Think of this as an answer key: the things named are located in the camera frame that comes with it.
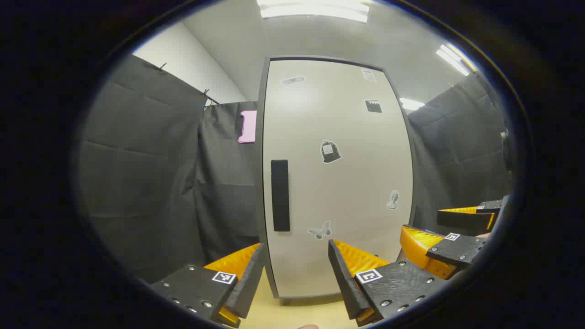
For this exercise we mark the black backdrop cloth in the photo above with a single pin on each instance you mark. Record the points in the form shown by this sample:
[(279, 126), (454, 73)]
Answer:
[(141, 173)]

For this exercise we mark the small ceiling light panel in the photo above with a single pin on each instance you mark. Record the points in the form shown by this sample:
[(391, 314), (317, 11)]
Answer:
[(411, 103)]

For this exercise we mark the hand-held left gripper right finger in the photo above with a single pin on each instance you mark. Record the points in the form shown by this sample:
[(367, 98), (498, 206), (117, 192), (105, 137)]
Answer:
[(343, 278)]

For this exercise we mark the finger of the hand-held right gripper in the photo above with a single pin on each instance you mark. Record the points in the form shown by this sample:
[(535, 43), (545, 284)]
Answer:
[(457, 250), (461, 220)]

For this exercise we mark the double strip ceiling light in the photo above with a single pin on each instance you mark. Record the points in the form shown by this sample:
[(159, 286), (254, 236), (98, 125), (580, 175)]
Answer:
[(454, 58)]

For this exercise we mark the large ceiling light panel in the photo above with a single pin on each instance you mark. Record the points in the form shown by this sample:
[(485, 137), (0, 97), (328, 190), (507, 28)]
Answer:
[(315, 10)]

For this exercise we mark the dark grey cabinet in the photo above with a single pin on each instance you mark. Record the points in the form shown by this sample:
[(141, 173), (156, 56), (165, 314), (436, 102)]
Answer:
[(260, 137)]

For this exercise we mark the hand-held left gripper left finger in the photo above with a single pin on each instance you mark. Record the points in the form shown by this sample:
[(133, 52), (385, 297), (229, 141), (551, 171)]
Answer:
[(249, 283)]

